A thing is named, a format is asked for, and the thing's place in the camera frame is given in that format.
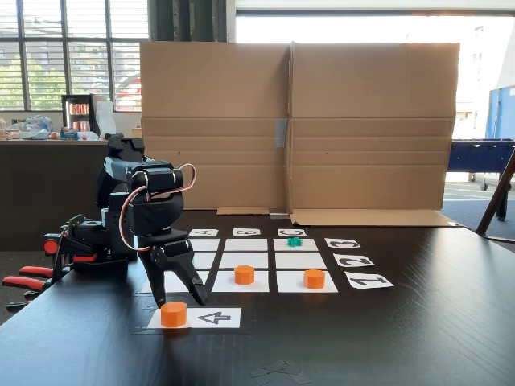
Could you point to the round orange token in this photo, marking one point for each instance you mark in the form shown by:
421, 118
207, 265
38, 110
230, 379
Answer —
314, 279
244, 275
174, 315

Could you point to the green cross token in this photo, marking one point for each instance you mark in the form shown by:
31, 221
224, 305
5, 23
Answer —
294, 242

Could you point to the white nine-square grid sheet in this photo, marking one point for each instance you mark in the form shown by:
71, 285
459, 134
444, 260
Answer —
299, 260

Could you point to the paper sheet letter A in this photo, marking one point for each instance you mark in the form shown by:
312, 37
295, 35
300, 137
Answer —
201, 232

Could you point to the black clamp with red lever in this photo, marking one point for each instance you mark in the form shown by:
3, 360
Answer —
92, 237

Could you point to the white arrow paper sheet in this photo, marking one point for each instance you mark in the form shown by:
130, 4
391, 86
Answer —
233, 317

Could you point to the paper sheet letter C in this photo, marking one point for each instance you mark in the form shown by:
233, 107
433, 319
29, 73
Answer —
281, 232

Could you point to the short gray tape strip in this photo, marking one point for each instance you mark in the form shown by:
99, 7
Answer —
278, 214

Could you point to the white paper bag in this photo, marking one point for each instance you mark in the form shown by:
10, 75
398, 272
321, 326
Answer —
105, 118

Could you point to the small blue orange box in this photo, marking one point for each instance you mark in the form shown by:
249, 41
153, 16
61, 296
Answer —
69, 134

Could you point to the black mini fridge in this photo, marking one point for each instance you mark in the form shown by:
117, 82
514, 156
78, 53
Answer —
78, 114

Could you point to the dark wooden counter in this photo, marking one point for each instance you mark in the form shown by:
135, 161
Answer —
32, 181

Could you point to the brown cardboard screen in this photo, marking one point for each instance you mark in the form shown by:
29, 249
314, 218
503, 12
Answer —
241, 100

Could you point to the long gray tape strip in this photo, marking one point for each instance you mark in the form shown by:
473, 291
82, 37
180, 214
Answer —
281, 132

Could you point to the paper sheet number 3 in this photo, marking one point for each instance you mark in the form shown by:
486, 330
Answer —
332, 243

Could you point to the pile of plastic bags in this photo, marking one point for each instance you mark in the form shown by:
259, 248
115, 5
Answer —
34, 126

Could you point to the paper sheet number 2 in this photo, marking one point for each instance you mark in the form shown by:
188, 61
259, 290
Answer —
364, 263

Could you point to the window with blinds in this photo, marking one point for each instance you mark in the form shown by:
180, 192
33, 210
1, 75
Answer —
44, 72

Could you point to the dark green curtain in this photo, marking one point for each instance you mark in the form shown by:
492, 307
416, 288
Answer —
189, 20

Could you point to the paper sheet number 1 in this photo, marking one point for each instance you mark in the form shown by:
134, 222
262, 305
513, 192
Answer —
382, 281

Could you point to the blue foosball table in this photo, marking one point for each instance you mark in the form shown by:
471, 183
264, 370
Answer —
475, 154

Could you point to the brown-legged tripod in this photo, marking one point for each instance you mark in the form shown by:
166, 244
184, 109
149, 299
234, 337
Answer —
493, 201

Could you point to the blue panel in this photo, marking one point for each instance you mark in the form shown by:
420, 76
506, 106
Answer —
501, 116

